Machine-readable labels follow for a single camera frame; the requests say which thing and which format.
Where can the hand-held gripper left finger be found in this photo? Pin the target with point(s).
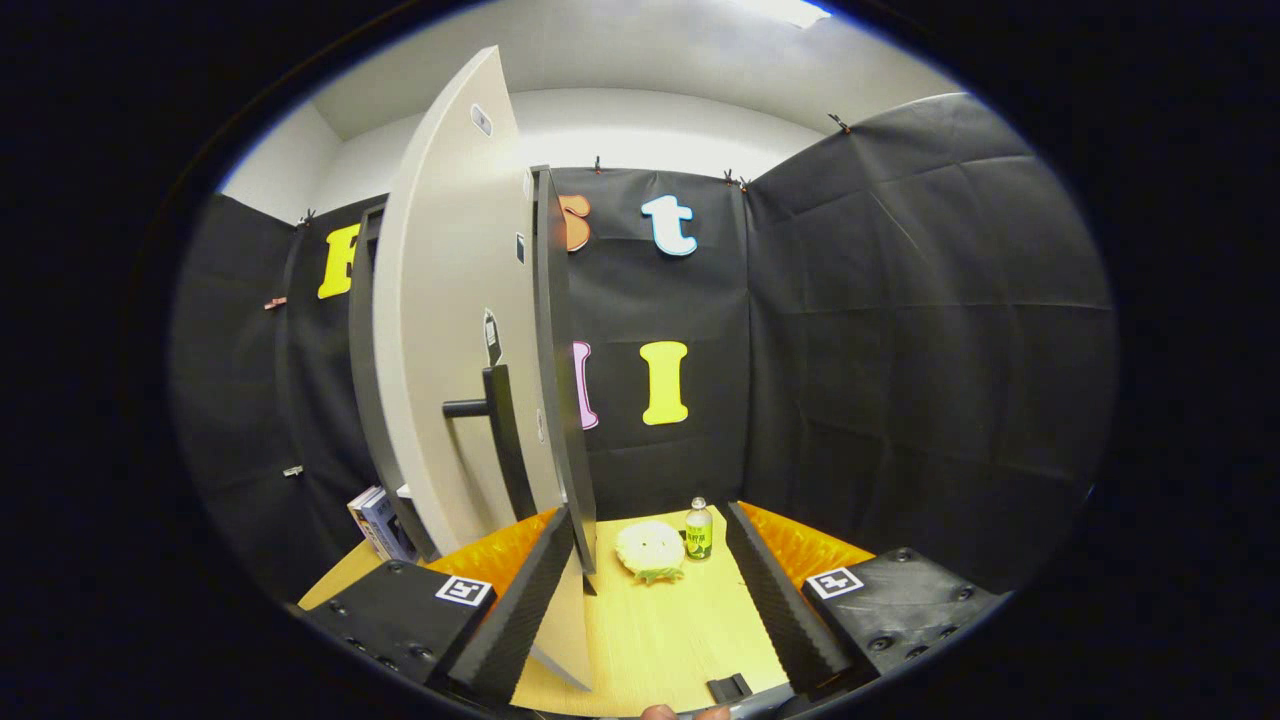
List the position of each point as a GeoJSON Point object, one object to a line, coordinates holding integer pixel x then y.
{"type": "Point", "coordinates": [520, 610]}

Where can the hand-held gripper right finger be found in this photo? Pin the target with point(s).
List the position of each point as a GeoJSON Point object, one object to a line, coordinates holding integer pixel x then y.
{"type": "Point", "coordinates": [780, 610]}

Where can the grey shoe cabinet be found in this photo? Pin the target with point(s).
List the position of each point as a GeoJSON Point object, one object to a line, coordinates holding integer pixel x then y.
{"type": "Point", "coordinates": [560, 350]}

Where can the beige shoe cabinet door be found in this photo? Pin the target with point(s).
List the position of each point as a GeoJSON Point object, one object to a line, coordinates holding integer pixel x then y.
{"type": "Point", "coordinates": [440, 300]}

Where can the small black plastic part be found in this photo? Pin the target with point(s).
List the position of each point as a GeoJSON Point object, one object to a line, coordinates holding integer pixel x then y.
{"type": "Point", "coordinates": [729, 688]}

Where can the green drink bottle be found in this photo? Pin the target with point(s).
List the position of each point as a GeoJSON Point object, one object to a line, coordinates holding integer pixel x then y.
{"type": "Point", "coordinates": [699, 535]}

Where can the yellow plush toy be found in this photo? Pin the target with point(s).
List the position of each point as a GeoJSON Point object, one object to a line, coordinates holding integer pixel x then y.
{"type": "Point", "coordinates": [650, 550]}

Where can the blue book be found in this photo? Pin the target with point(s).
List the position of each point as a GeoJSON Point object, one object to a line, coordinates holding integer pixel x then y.
{"type": "Point", "coordinates": [385, 525]}

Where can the white book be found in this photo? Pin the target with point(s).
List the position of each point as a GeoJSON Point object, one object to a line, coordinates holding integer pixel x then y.
{"type": "Point", "coordinates": [358, 515]}

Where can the black backdrop cloth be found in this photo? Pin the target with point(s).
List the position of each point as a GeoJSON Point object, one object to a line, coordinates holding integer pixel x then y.
{"type": "Point", "coordinates": [900, 350]}

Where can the long ceiling light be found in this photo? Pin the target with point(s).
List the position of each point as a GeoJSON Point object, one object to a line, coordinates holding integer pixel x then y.
{"type": "Point", "coordinates": [785, 10]}

